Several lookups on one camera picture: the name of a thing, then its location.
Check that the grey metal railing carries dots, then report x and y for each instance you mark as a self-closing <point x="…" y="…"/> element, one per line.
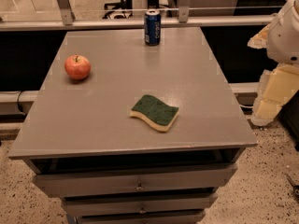
<point x="43" y="15"/>

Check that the blue soda can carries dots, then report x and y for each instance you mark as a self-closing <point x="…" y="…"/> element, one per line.
<point x="152" y="27"/>

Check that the middle grey drawer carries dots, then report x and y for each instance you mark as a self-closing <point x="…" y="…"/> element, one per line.
<point x="139" y="204"/>

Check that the black office chair base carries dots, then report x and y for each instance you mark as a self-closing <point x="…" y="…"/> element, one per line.
<point x="116" y="3"/>

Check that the green yellow sponge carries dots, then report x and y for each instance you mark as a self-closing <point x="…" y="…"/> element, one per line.
<point x="157" y="114"/>

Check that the grey drawer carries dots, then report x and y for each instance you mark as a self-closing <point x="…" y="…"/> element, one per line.
<point x="135" y="180"/>
<point x="172" y="217"/>
<point x="139" y="204"/>

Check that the top grey drawer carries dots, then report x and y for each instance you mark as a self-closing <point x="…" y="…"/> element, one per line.
<point x="135" y="180"/>

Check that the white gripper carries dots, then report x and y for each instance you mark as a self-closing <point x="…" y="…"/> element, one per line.
<point x="285" y="42"/>

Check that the red apple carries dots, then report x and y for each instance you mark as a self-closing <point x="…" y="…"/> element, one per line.
<point x="77" y="67"/>

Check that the grey drawer cabinet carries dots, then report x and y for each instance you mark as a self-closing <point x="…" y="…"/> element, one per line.
<point x="126" y="133"/>

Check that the bottom grey drawer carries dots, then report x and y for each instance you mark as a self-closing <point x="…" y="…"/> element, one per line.
<point x="172" y="217"/>

